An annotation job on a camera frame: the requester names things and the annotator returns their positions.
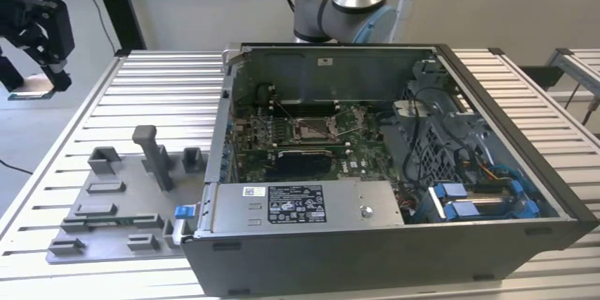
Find CPU socket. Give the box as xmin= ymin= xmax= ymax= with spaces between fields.
xmin=293 ymin=117 xmax=337 ymax=143

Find hard disk in blue carrier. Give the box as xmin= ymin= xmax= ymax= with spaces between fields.
xmin=173 ymin=204 xmax=195 ymax=247

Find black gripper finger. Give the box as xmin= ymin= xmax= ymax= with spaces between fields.
xmin=0 ymin=45 xmax=25 ymax=93
xmin=23 ymin=0 xmax=78 ymax=92

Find metal slat side table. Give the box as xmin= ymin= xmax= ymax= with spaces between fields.
xmin=546 ymin=46 xmax=600 ymax=104

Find black open PC case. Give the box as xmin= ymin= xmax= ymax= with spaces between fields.
xmin=181 ymin=42 xmax=600 ymax=296

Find black frame post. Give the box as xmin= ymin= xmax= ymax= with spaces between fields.
xmin=89 ymin=0 xmax=147 ymax=51

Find black floor cable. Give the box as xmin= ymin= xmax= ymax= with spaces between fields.
xmin=0 ymin=158 xmax=34 ymax=175

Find thin metal locking lever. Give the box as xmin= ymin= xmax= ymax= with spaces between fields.
xmin=274 ymin=100 xmax=302 ymax=129

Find grey plastic parts rack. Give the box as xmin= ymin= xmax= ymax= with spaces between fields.
xmin=46 ymin=124 xmax=211 ymax=265

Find grey metal drive cage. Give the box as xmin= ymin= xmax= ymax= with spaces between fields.
xmin=379 ymin=59 xmax=562 ymax=226

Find blue disk carrier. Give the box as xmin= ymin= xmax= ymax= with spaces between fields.
xmin=430 ymin=181 xmax=470 ymax=198
xmin=443 ymin=200 xmax=483 ymax=220

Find black label sticker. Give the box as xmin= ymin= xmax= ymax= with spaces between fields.
xmin=267 ymin=184 xmax=327 ymax=223

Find silver square CPU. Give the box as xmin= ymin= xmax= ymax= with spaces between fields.
xmin=9 ymin=91 xmax=57 ymax=102

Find blue wire in case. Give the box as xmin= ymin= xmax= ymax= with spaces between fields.
xmin=487 ymin=163 xmax=523 ymax=183

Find black wire in case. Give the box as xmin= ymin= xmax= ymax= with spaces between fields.
xmin=403 ymin=100 xmax=431 ymax=183

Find silver power supply unit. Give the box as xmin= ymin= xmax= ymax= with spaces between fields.
xmin=209 ymin=180 xmax=407 ymax=235

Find black RAM slot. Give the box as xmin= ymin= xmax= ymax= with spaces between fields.
xmin=275 ymin=101 xmax=341 ymax=118

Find green motherboard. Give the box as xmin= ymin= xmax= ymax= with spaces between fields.
xmin=233 ymin=101 xmax=406 ymax=189

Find metal socket cover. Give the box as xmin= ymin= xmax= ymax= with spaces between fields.
xmin=330 ymin=107 xmax=369 ymax=136

